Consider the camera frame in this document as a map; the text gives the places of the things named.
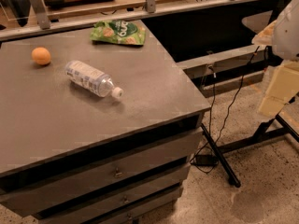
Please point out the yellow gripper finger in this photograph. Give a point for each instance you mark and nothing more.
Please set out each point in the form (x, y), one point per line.
(281, 87)

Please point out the clear blue plastic water bottle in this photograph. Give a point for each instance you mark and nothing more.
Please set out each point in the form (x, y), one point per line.
(92, 79)

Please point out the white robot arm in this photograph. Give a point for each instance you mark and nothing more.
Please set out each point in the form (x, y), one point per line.
(282, 35)

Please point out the green rice chip bag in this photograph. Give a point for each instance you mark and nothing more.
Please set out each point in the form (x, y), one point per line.
(119, 32)

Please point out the black power adapter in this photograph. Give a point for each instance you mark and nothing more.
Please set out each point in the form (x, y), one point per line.
(206, 160)

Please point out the grey drawer cabinet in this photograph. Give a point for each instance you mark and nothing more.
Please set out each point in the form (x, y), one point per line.
(68, 156)

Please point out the orange fruit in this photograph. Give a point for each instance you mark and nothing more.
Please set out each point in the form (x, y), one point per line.
(41, 56)

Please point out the wooden shelf with metal rails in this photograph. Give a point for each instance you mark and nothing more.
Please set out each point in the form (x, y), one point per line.
(45, 20)

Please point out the black metal table leg frame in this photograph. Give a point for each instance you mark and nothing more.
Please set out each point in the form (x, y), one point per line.
(269, 130)

